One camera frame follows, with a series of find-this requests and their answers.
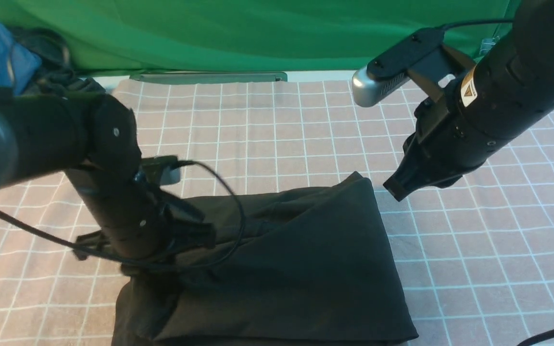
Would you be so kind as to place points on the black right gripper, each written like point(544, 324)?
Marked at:
point(449, 141)

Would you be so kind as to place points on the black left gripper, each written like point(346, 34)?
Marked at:
point(138, 221)

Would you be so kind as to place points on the dark gray long-sleeve top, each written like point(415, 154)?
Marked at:
point(315, 268)

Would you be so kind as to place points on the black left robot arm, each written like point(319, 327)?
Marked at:
point(92, 139)

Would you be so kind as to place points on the pink checkered tablecloth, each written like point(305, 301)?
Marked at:
point(476, 260)

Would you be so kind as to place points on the clear binder clip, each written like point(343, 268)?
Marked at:
point(486, 45)

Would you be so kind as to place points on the gray-green flat bar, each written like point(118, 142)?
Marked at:
point(209, 78)

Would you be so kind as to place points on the dark gray crumpled garment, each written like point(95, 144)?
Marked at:
point(56, 74)

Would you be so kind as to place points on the green backdrop cloth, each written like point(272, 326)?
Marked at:
point(115, 36)

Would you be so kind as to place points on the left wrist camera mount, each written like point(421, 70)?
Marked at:
point(161, 170)

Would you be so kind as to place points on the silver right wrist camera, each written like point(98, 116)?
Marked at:
point(422, 57)

